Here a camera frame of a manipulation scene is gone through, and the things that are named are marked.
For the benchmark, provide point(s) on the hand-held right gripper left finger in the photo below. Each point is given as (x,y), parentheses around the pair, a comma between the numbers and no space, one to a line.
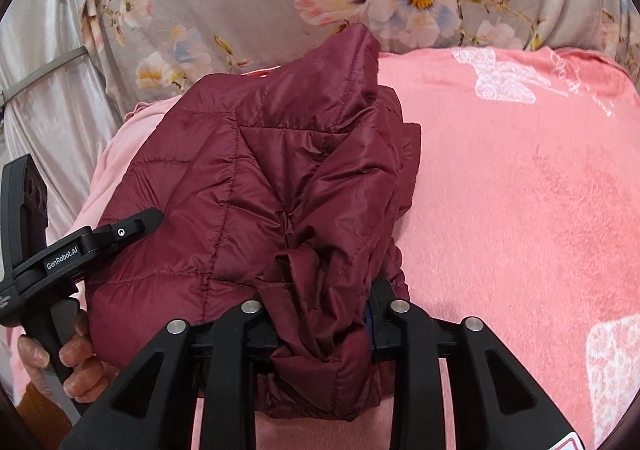
(240,335)

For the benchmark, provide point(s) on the maroon quilted jacket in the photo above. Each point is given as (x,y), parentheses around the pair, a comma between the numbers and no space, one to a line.
(200,180)

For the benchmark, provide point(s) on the grey satin cloth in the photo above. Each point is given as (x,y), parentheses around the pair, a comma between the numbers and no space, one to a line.
(45,140)

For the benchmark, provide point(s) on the pink blanket with white bows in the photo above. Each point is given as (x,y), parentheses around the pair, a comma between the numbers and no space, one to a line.
(500,180)

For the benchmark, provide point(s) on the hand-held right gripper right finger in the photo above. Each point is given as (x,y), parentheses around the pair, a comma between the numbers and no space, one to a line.
(371,325)

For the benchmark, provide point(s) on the person's left hand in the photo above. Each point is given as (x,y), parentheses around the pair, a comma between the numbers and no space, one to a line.
(82,365)

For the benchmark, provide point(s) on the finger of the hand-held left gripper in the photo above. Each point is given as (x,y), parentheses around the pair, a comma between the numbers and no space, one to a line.
(125,230)

